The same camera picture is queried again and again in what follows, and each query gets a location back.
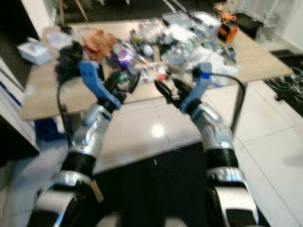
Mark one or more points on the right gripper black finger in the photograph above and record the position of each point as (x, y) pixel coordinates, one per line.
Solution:
(165, 91)
(182, 86)

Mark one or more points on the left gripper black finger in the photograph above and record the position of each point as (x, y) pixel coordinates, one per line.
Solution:
(125, 78)
(131, 88)

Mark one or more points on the black trash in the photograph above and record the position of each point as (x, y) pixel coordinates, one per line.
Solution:
(68, 61)

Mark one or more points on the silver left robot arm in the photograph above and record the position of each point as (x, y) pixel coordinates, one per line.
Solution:
(87, 135)

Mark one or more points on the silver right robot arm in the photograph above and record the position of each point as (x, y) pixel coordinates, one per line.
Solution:
(215, 135)

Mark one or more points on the purple shiny package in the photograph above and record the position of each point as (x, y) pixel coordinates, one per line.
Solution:
(123, 56)

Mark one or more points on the grey tape roll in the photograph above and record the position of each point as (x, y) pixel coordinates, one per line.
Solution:
(176, 65)

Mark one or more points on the clear plastic bottle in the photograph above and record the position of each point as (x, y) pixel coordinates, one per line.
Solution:
(182, 48)

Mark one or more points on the white crumpled tissue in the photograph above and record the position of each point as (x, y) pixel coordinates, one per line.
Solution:
(213, 60)

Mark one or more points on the brown crumpled paper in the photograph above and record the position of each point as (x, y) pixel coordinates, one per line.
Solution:
(99, 43)

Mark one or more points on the clear crumpled plastic bag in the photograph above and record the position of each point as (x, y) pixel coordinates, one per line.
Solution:
(149, 30)

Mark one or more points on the white paper sheet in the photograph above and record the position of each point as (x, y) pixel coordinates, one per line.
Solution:
(177, 33)

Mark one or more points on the small grey screen device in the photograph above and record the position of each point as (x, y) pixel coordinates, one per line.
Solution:
(230, 51)

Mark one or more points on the light wooden table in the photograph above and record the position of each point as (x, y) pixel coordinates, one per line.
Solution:
(47, 101)

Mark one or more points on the clear plastic storage box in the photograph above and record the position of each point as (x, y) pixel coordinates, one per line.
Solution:
(175, 19)

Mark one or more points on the orange black tool case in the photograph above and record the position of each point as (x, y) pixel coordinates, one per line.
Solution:
(228, 33)

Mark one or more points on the white lidded plastic box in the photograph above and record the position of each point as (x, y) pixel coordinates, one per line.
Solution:
(206, 19)

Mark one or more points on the blue box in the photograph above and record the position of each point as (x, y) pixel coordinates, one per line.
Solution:
(49, 130)

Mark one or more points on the small clear plastic container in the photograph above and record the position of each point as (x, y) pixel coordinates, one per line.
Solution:
(59, 40)

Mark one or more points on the orange power tool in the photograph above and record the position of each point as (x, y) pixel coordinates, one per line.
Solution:
(228, 17)

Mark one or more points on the white cardboard box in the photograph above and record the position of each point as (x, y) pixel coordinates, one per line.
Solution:
(34, 53)

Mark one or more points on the plain black floor mat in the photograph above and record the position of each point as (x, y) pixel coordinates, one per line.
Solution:
(161, 189)

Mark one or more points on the white cabinet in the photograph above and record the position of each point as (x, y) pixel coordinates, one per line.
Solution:
(12, 109)

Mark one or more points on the bluish left wrist camera mount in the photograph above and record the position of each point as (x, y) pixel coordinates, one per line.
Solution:
(94, 82)

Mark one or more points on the bluish wrist camera mount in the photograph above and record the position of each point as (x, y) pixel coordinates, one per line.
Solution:
(94, 82)
(202, 80)

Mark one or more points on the bluish right wrist camera mount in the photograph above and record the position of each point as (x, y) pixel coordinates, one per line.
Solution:
(202, 80)

